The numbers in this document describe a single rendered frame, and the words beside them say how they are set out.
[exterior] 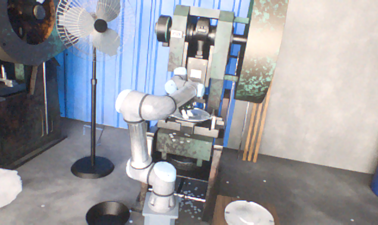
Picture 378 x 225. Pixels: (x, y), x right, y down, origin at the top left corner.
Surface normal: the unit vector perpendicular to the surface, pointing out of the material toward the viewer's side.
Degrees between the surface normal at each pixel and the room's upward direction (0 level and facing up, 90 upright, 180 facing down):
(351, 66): 90
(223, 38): 90
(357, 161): 90
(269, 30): 80
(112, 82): 90
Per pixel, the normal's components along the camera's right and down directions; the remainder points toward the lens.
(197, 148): -0.16, 0.30
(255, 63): -0.18, 0.51
